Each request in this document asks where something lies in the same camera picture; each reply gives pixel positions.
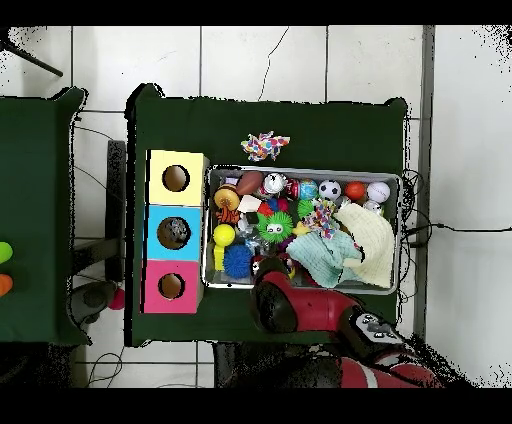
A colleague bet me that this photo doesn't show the teal knitted cloth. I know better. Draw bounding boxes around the teal knitted cloth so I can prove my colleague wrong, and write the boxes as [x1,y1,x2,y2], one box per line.
[285,228,365,289]

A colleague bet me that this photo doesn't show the polka dot cloth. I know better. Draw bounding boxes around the polka dot cloth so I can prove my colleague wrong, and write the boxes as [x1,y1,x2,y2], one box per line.
[240,130,291,162]
[301,197,338,240]

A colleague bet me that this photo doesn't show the cream knitted cloth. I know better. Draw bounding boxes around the cream knitted cloth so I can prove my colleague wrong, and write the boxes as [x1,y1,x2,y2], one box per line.
[333,202,396,289]

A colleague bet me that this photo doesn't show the wooden box with three holes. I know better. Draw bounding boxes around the wooden box with three holes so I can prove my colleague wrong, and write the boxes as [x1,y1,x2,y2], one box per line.
[139,149,211,315]

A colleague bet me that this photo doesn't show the shallow clear mesh bin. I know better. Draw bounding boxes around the shallow clear mesh bin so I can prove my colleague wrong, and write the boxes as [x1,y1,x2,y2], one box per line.
[201,163,403,296]

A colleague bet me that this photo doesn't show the small blue spiky ball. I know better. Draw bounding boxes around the small blue spiky ball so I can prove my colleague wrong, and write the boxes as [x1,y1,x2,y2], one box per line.
[222,244,254,279]

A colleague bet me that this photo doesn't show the small green spiky ball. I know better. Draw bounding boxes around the small green spiky ball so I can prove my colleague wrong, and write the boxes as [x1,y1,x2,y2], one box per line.
[256,210,295,244]

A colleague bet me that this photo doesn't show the wooden burger toy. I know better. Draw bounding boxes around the wooden burger toy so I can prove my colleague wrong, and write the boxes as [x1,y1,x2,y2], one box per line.
[212,183,241,212]

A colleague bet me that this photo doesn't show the brown toy football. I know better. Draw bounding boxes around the brown toy football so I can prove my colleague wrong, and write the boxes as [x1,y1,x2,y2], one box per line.
[235,170,265,196]

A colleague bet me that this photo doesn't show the black and white soccer ball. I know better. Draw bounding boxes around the black and white soccer ball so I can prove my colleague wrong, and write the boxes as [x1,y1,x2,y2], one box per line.
[318,179,342,202]

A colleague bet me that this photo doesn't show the smooth orange ball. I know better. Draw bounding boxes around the smooth orange ball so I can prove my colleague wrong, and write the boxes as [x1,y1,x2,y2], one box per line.
[344,180,368,202]

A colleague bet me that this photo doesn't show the white baseball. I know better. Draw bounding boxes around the white baseball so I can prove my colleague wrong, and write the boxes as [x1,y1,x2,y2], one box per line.
[366,180,392,204]

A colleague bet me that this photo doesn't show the red ball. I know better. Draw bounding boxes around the red ball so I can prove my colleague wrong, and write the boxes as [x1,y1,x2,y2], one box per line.
[106,287,126,311]

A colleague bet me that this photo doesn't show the dark green table cloth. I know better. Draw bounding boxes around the dark green table cloth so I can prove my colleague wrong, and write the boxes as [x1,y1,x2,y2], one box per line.
[0,87,91,346]
[124,82,409,353]

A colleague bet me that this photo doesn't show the black upright panel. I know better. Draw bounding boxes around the black upright panel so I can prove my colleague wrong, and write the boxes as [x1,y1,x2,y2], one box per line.
[105,139,127,283]

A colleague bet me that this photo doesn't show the grey rounded object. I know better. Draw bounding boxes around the grey rounded object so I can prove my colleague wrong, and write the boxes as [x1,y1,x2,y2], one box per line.
[69,280,118,326]

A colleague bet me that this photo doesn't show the black rod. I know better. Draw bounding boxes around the black rod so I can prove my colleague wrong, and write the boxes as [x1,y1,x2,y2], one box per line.
[0,39,64,78]

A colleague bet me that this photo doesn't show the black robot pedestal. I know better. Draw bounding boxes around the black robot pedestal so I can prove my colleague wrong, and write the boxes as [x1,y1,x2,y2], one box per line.
[213,341,309,388]

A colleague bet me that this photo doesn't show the black cable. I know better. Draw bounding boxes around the black cable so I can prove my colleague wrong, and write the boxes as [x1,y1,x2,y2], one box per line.
[405,222,512,237]

